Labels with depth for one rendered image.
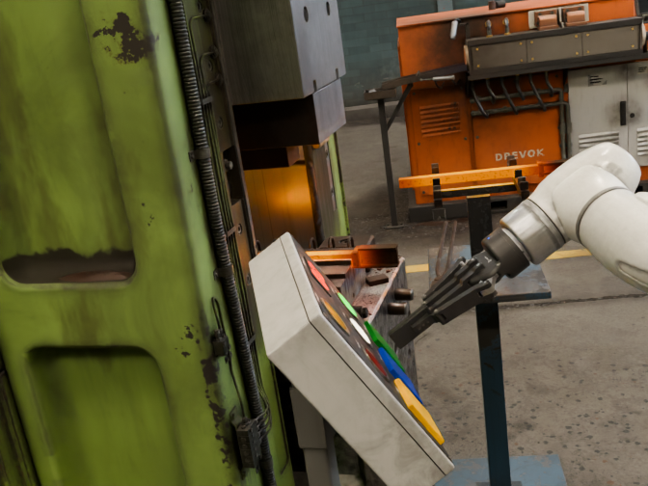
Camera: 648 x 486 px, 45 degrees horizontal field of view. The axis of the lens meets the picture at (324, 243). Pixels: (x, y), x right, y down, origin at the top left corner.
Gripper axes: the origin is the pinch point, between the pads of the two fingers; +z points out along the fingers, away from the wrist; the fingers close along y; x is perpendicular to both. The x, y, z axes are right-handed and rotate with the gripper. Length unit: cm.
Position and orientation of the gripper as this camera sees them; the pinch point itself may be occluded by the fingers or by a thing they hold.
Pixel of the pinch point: (411, 327)
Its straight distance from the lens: 122.2
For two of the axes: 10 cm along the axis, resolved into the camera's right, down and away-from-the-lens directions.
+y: -1.5, -2.9, 9.4
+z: -7.8, 6.3, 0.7
